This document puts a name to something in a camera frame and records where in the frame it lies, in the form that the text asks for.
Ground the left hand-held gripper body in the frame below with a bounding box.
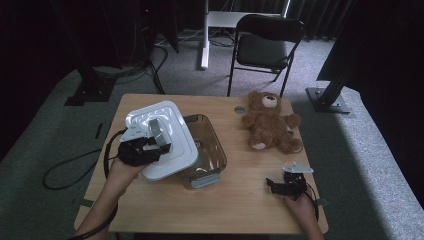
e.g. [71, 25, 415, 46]
[117, 122, 158, 168]

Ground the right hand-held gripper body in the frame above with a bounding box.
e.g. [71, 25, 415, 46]
[278, 162, 315, 202]

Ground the white plastic box lid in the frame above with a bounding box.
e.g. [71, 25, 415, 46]
[124, 100, 200, 182]

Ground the clear plastic storage box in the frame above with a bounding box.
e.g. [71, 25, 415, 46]
[176, 113, 228, 190]

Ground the brown teddy bear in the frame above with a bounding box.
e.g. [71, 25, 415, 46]
[241, 90, 304, 155]

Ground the person's right hand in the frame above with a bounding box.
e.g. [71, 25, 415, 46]
[283, 191, 318, 223]

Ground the person's left hand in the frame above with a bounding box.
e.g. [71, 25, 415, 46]
[107, 156, 148, 198]

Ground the black metal stand with base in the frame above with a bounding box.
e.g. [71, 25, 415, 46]
[49, 0, 117, 107]
[305, 63, 356, 115]

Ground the black folding chair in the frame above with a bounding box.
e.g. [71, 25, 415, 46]
[227, 13, 306, 98]

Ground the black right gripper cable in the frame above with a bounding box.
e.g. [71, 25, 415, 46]
[304, 182, 321, 224]

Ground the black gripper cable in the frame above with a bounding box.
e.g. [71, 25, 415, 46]
[304, 182, 321, 224]
[66, 128, 128, 240]

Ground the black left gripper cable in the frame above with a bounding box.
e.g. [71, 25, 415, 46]
[66, 128, 128, 240]

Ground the bundle of floor cables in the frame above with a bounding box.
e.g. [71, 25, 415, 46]
[93, 31, 169, 96]

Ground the black cable on floor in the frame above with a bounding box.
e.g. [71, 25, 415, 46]
[42, 148, 103, 191]

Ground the white desk frame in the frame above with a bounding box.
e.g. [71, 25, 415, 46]
[199, 0, 292, 71]

